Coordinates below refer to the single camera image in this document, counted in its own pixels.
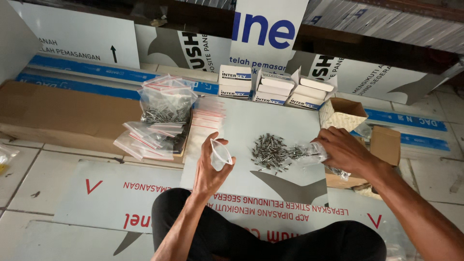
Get small brown cardboard box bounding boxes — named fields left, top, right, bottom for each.
left=369, top=125, right=401, bottom=167

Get stack of empty zip bags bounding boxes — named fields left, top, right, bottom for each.
left=191, top=97, right=227, bottom=147

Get blue-taped profiles bundle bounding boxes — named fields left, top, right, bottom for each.
left=349, top=106, right=451, bottom=153

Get pile of loose metal rivets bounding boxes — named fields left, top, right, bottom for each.
left=250, top=133, right=309, bottom=175

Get plain white panel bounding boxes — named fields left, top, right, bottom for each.
left=0, top=0, right=43, bottom=85

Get small plastic bag yellow contents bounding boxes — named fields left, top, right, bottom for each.
left=0, top=143, right=20, bottom=177

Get row of white small boxes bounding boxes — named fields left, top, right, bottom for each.
left=218, top=64, right=339, bottom=111

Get small zip bag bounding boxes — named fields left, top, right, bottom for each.
left=210, top=138, right=233, bottom=171

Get person's right hand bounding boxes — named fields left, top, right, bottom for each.
left=311, top=126, right=382, bottom=178

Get white panel with black arrow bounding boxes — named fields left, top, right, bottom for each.
left=7, top=0, right=141, bottom=70

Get white panel with red print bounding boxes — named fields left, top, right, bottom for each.
left=52, top=159, right=417, bottom=261

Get stack of blue-taped profiles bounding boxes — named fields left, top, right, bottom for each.
left=16, top=54, right=220, bottom=101

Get white panel with grey shark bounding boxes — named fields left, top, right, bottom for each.
left=180, top=96, right=329, bottom=207

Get stack of wrapped panels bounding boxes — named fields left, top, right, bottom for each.
left=302, top=0, right=464, bottom=56

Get flat brown cardboard piece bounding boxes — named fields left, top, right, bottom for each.
left=325, top=166, right=367, bottom=190

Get leaning panel with grey shark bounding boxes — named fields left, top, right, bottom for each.
left=134, top=23, right=232, bottom=74

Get person's left hand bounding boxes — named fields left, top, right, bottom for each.
left=193, top=132, right=236, bottom=197

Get open patterned cardboard box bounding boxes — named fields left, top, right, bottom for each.
left=319, top=97, right=369, bottom=133

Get person's black trousers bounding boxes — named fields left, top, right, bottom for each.
left=151, top=188, right=387, bottom=261

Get clear plastic bag of rivets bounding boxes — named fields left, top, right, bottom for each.
left=289, top=141, right=351, bottom=182

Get heap of filled zip bags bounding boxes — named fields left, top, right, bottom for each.
left=113, top=74, right=198, bottom=162

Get white panel with blue letters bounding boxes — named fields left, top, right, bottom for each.
left=229, top=0, right=310, bottom=80

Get wide leaning panel grey shark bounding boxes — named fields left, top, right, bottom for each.
left=286, top=50, right=464, bottom=106

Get long brown cardboard box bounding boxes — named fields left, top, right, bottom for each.
left=0, top=80, right=193, bottom=157

